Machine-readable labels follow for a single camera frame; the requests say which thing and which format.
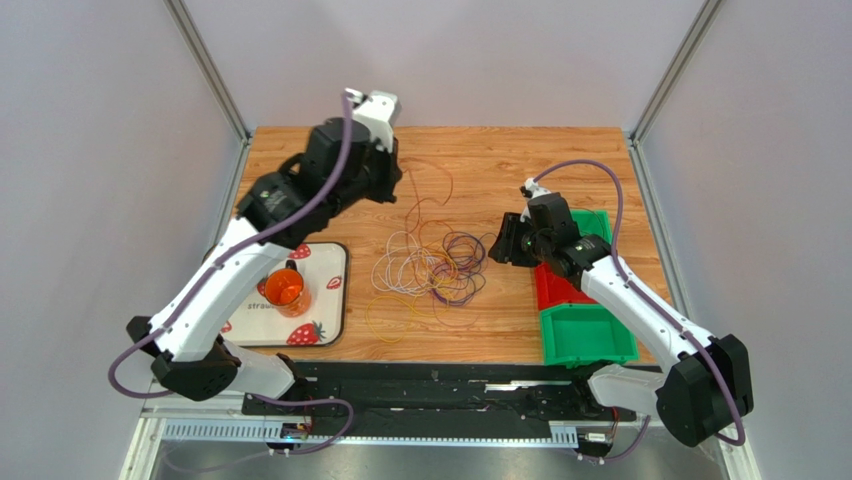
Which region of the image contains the aluminium frame post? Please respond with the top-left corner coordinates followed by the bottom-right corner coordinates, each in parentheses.
top-left (629, 0), bottom-right (725, 147)
top-left (164, 0), bottom-right (252, 145)

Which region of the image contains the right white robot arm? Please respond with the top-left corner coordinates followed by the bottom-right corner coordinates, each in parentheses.
top-left (488, 193), bottom-right (754, 447)

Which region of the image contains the white cable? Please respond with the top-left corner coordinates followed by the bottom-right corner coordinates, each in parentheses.
top-left (369, 230), bottom-right (441, 297)

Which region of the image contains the far green plastic bin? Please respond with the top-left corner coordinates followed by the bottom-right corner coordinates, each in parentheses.
top-left (571, 208), bottom-right (612, 244)

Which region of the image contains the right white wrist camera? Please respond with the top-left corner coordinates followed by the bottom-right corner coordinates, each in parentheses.
top-left (520, 177), bottom-right (551, 223)

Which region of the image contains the orange glass mug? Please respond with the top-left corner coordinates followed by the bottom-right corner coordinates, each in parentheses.
top-left (263, 259), bottom-right (312, 318)

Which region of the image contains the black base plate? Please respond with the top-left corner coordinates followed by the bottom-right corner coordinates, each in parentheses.
top-left (241, 361), bottom-right (637, 433)

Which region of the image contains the left aluminium frame post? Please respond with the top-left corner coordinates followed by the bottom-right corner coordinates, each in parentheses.
top-left (164, 0), bottom-right (252, 145)

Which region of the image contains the near green plastic bin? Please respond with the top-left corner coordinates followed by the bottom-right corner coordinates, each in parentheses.
top-left (539, 304), bottom-right (640, 368)

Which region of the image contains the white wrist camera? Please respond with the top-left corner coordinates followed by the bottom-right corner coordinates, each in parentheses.
top-left (344, 88), bottom-right (402, 153)
top-left (520, 177), bottom-right (551, 223)

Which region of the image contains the dark red cable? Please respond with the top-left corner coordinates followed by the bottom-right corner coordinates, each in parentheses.
top-left (401, 156), bottom-right (455, 231)

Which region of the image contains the grey slotted cable duct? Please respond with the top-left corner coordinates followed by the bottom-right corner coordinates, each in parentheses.
top-left (162, 419), bottom-right (580, 449)

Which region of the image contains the red plastic bin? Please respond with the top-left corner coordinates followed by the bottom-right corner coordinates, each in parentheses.
top-left (533, 264), bottom-right (596, 311)

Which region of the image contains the right aluminium frame post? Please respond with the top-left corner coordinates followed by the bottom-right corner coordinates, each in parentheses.
top-left (629, 0), bottom-right (725, 147)

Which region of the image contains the orange cable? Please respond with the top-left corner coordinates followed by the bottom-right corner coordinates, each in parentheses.
top-left (415, 219), bottom-right (461, 281)

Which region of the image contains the green plastic bin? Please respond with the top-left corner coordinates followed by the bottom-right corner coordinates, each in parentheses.
top-left (539, 304), bottom-right (640, 368)
top-left (571, 208), bottom-right (612, 244)

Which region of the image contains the strawberry pattern tray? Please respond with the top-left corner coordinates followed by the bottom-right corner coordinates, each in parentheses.
top-left (221, 242), bottom-right (350, 347)

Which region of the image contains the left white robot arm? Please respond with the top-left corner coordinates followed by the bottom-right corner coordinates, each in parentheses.
top-left (127, 118), bottom-right (402, 401)

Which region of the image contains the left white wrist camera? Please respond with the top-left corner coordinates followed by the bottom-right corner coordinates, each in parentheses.
top-left (344, 88), bottom-right (402, 153)

